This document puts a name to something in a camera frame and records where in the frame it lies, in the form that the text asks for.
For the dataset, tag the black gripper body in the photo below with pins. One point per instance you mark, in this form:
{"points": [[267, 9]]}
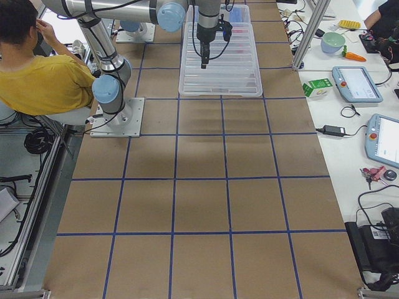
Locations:
{"points": [[205, 35]]}

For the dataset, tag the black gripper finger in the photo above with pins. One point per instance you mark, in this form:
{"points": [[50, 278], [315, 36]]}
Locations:
{"points": [[204, 53]]}

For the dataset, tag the clear plastic box lid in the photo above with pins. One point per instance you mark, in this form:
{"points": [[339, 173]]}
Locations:
{"points": [[235, 72]]}

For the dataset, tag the clear plastic storage box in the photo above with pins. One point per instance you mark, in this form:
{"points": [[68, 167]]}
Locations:
{"points": [[244, 9]]}

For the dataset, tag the green white milk carton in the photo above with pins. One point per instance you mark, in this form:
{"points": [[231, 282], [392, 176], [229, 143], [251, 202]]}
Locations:
{"points": [[317, 88]]}

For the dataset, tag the green and blue bowl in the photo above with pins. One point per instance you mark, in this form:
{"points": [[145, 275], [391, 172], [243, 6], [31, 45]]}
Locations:
{"points": [[331, 42]]}

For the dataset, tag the toy carrot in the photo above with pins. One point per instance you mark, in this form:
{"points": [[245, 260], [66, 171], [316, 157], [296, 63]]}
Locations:
{"points": [[352, 56]]}

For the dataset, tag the yellow toy corn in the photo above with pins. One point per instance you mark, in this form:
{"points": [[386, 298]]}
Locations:
{"points": [[348, 24]]}

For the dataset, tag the blue teach pendant upper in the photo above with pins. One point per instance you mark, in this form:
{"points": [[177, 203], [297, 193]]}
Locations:
{"points": [[356, 85]]}

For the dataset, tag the blue teach pendant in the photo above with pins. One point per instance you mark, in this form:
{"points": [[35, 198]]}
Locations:
{"points": [[381, 140], [356, 85]]}

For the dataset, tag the black power adapter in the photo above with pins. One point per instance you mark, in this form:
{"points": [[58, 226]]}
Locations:
{"points": [[332, 130]]}

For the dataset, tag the person in yellow shirt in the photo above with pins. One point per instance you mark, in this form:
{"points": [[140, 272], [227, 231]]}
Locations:
{"points": [[39, 75]]}

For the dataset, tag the person in black shirt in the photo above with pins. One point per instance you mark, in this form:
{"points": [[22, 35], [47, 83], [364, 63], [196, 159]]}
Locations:
{"points": [[383, 25]]}

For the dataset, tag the blue teach pendant lower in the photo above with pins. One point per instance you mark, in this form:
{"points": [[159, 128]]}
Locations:
{"points": [[381, 140]]}

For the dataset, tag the pink keys bunch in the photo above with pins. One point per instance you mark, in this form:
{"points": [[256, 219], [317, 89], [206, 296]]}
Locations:
{"points": [[372, 174]]}

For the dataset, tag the black round key fob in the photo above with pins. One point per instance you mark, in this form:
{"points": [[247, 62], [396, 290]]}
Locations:
{"points": [[390, 175]]}

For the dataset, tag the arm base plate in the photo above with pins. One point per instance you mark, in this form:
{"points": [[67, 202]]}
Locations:
{"points": [[125, 124], [124, 38]]}

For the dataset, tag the aluminium frame post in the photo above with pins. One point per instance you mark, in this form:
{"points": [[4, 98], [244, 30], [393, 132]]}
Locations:
{"points": [[309, 32]]}

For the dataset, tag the black device with cables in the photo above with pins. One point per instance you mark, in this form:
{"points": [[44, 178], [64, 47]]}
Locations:
{"points": [[375, 245]]}

